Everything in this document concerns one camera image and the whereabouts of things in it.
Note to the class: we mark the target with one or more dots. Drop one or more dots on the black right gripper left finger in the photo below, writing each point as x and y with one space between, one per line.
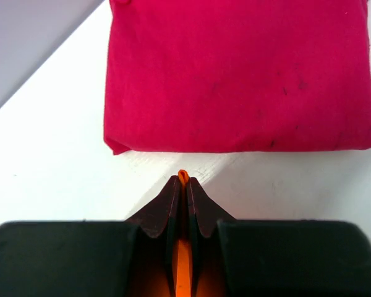
133 257

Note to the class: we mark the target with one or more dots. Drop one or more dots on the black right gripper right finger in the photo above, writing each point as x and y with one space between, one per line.
233 257

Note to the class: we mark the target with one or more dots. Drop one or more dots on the orange t-shirt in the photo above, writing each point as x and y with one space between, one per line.
183 279

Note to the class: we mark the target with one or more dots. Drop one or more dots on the folded magenta t-shirt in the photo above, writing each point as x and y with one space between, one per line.
238 76

